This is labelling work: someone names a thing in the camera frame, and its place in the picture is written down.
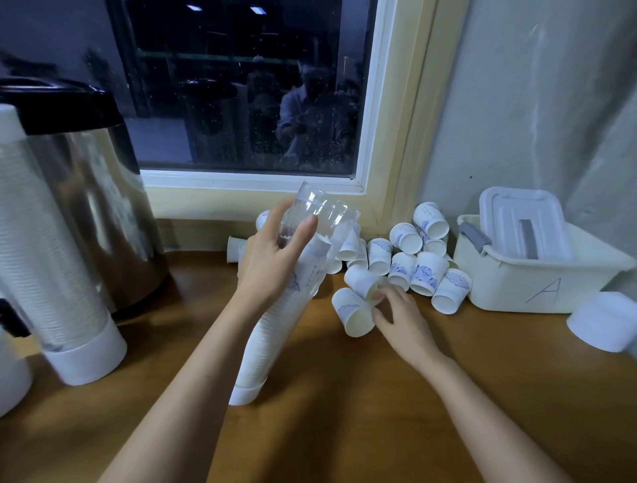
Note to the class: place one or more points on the person's right hand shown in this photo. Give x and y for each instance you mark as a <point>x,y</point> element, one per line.
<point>408,333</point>

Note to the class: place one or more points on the person's left hand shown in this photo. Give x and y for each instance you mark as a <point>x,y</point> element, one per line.
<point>264,269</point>

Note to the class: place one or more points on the single blue-printed paper cup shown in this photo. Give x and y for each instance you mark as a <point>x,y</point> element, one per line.
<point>350,308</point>

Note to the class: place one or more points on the pile of paper cups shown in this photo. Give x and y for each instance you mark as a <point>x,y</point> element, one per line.
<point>428,271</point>

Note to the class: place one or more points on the nested stack of paper cups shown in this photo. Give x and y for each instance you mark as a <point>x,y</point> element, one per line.
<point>264,348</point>
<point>40,249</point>

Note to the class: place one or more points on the white tube cap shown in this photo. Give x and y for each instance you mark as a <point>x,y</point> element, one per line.
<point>10,121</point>

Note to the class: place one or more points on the person's right forearm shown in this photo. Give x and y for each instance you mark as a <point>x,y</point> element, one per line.
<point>493,423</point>

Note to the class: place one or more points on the person's left forearm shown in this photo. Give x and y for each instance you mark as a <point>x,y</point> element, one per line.
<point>184,403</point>

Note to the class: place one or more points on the translucent plastic box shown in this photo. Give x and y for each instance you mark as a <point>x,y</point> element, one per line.
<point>508,289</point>

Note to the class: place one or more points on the white plastic lid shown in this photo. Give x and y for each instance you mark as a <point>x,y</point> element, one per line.
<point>525,221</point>

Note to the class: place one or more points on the stainless steel water dispenser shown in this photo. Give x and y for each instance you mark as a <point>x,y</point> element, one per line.
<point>105,219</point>

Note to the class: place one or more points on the white framed window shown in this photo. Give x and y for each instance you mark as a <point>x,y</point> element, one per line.
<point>259,85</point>

